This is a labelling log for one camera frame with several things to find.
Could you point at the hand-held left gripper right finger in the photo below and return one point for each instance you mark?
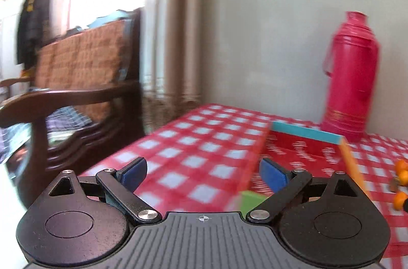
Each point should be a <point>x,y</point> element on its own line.
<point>270,175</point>

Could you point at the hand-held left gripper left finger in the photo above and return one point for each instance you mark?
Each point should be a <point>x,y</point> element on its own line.
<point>135,174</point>

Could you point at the red cardboard box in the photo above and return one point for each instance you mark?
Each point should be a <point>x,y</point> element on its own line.
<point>306,151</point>

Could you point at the small orange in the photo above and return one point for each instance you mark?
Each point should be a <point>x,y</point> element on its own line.
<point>402,165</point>
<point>404,177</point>
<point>398,201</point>

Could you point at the red checked tablecloth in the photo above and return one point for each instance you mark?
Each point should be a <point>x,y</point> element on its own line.
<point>197,148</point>

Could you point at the plaid cloth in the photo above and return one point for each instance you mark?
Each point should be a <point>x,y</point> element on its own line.
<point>65,119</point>

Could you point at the dark wooden armchair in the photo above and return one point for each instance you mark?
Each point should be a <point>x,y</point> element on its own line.
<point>79,97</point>

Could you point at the brown patterned chair cushion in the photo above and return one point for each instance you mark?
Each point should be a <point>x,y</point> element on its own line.
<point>83,65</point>

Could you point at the red thermos flask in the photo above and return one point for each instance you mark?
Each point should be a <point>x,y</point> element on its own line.
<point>349,74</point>

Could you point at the beige curtain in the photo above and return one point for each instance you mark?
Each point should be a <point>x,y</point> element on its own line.
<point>173,33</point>

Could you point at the blue cloth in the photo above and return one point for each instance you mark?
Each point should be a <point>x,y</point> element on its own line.
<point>110,16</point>

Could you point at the dark hanging jacket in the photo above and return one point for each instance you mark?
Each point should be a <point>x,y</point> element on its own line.
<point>33,27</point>

